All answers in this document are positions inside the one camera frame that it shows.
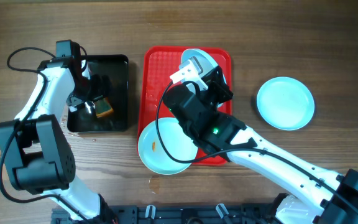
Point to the light blue plate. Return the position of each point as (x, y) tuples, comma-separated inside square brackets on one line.
[(154, 152), (207, 63), (285, 103)]

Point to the orange green sponge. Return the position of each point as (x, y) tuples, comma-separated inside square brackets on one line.
[(103, 108)]

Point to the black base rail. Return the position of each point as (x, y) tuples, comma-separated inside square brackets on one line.
[(246, 213)]

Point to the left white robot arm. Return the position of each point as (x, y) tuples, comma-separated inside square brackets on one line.
[(36, 160)]

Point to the red plastic tray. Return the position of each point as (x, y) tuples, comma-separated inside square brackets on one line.
[(159, 63)]

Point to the black water basin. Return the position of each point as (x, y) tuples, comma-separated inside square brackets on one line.
[(83, 119)]

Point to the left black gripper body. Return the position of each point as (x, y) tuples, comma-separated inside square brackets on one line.
[(89, 90)]

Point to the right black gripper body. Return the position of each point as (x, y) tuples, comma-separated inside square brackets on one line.
[(216, 94)]

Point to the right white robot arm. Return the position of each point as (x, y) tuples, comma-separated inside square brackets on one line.
[(314, 194)]

